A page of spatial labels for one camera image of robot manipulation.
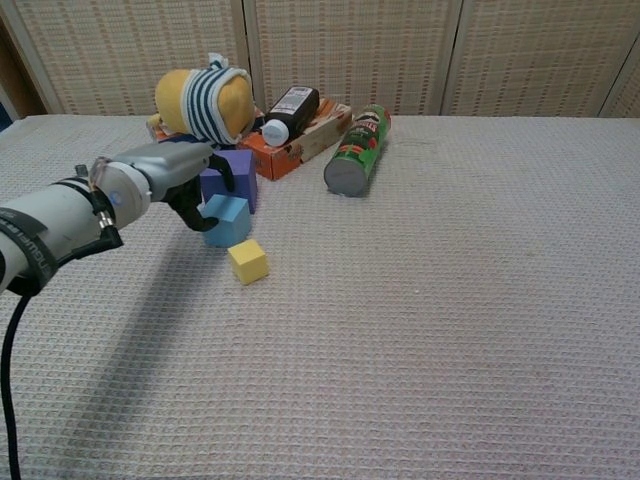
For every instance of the orange cardboard box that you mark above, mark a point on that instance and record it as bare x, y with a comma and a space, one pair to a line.
280, 160

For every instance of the white woven tablecloth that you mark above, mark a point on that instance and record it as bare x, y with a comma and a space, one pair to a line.
400, 300

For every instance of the yellow plush toy striped shirt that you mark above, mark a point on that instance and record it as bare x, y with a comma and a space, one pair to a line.
205, 97

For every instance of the small yellow foam cube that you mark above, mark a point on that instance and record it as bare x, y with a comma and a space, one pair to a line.
248, 262

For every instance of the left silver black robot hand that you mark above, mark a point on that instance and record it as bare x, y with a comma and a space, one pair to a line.
165, 165

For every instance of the large purple foam cube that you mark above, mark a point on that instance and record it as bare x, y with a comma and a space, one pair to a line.
240, 172

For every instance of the bamboo folding screen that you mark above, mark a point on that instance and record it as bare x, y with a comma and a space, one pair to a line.
400, 50

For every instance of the small blue orange box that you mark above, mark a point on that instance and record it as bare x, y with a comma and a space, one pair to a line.
162, 132

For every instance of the dark bottle white cap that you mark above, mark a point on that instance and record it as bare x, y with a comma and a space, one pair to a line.
295, 107

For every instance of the medium blue foam cube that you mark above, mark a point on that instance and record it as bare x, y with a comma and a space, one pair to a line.
230, 220

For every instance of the green Pringles can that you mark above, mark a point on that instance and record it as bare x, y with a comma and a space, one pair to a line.
360, 145

